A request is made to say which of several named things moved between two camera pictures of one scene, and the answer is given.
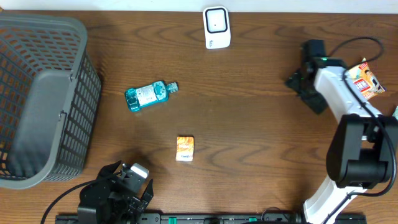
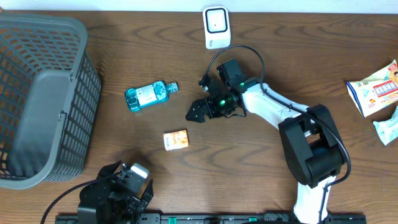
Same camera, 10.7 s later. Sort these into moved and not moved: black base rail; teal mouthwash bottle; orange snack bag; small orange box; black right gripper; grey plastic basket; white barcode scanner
Moved: small orange box; orange snack bag; black right gripper
Not moved: grey plastic basket; white barcode scanner; teal mouthwash bottle; black base rail
